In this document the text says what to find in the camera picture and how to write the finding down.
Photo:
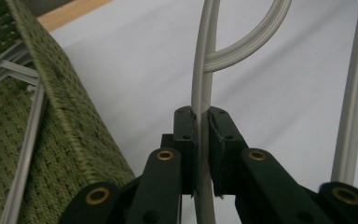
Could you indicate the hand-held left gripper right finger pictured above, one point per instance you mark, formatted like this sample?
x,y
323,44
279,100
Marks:
x,y
223,149

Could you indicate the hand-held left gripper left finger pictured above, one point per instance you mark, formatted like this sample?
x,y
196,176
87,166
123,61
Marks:
x,y
185,149

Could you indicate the beige plastic hanger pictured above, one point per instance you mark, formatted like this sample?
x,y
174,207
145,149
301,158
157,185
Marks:
x,y
200,81
21,161
3,59

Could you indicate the green woven basket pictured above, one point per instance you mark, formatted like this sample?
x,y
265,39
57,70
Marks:
x,y
74,130

